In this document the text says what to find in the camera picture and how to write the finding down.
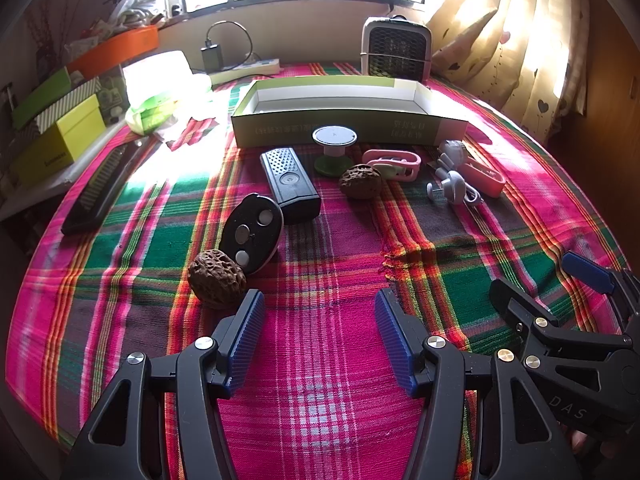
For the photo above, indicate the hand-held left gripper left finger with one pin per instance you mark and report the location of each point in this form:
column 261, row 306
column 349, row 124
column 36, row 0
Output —
column 247, row 340

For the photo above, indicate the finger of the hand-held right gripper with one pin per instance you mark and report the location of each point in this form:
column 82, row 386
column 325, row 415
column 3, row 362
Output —
column 590, row 270
column 510, row 300

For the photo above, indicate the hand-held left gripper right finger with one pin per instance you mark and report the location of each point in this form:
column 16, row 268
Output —
column 395, row 340

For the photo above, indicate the brown walnut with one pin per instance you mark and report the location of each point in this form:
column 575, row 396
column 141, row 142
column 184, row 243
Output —
column 361, row 182
column 217, row 277

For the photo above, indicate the black and white oval fob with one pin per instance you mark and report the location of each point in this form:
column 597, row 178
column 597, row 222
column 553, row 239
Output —
column 250, row 232

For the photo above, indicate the white mushroom-shaped plug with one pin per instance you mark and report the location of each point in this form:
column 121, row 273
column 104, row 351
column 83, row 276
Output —
column 452, row 182

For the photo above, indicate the white cardboard box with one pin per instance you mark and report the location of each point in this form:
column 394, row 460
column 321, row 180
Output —
column 280, row 130

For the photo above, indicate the white disc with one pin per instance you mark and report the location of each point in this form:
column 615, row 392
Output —
column 334, row 135

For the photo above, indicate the black long case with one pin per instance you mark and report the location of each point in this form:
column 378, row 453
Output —
column 100, row 185

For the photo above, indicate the cream heart-print curtain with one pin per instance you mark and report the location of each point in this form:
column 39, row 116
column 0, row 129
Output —
column 525, row 35

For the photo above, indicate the green tissue pack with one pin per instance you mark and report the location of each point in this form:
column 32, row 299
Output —
column 150, row 115

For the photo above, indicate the white power strip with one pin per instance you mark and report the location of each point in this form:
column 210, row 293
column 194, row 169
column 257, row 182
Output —
column 260, row 66

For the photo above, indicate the small grey heater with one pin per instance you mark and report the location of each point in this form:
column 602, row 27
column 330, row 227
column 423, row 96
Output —
column 395, row 50

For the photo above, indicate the yellow-green box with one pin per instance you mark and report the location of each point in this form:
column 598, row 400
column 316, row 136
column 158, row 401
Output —
column 45, row 152

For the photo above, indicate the green patterned box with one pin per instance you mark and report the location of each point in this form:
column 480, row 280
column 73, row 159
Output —
column 112, row 92

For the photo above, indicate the black charger adapter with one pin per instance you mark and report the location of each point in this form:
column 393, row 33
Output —
column 211, row 57

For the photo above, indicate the green flat box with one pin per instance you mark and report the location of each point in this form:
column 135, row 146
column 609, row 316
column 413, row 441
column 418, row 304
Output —
column 42, row 95

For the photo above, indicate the pile of plastic bags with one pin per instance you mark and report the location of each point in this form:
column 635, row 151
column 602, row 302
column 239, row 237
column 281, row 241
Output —
column 130, row 5

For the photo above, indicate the dried branches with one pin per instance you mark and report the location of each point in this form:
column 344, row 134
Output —
column 44, row 30

